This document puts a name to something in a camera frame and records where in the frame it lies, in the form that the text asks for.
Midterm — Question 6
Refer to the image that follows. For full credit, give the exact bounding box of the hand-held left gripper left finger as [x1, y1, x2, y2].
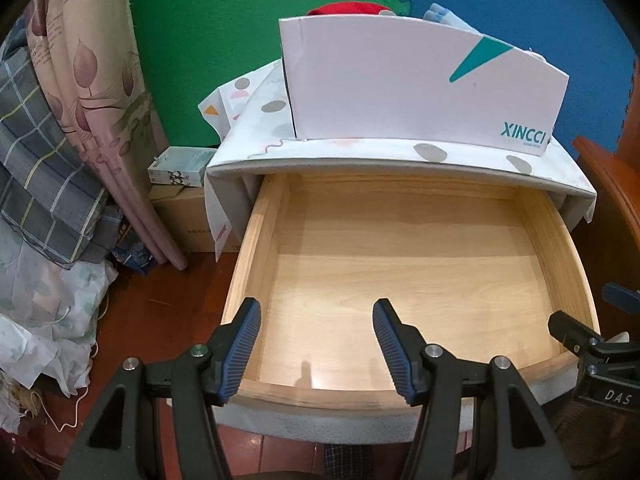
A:
[57, 297, 262, 480]

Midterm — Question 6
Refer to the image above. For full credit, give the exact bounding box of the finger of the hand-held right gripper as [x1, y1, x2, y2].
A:
[601, 282, 640, 313]
[547, 311, 608, 361]

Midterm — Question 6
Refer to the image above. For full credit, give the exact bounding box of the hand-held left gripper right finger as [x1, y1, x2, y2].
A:
[372, 297, 573, 480]

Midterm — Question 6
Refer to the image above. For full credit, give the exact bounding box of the wooden drawer grey front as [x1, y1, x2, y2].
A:
[220, 172, 601, 443]

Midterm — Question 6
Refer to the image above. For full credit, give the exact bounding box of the white cardboard box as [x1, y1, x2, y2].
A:
[277, 12, 571, 150]

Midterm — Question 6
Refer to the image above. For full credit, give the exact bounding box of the light blue sock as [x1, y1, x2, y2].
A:
[422, 2, 483, 36]

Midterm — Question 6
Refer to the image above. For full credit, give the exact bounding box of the red sock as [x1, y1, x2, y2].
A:
[306, 2, 396, 17]

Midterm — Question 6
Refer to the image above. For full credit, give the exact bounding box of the orange wooden furniture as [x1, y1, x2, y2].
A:
[572, 55, 640, 341]

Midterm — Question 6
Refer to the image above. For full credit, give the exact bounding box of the grey nightstand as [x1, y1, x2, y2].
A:
[205, 57, 598, 226]

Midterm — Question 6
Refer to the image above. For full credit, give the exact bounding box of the brown cardboard box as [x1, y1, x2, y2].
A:
[150, 185, 243, 255]

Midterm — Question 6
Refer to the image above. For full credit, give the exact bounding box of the dark blue printed bag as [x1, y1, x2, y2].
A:
[110, 240, 156, 278]

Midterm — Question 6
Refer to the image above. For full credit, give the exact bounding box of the small grey-green printed box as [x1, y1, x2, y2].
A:
[147, 146, 217, 188]

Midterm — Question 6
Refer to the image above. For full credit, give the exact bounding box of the white dotted cloth cover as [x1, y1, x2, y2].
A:
[197, 57, 598, 263]

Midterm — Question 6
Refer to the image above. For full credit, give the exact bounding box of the white leaf-print cloth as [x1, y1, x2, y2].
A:
[0, 220, 121, 431]

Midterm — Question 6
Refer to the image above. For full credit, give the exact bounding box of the grey plaid blanket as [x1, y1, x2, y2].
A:
[0, 25, 123, 268]

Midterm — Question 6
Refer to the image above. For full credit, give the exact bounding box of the pink floral curtain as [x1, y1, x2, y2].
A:
[25, 0, 188, 271]

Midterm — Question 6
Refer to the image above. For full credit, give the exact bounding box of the blue foam wall mat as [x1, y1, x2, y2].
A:
[397, 0, 638, 148]

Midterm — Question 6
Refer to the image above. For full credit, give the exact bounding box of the green foam wall mat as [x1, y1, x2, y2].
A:
[125, 0, 413, 148]

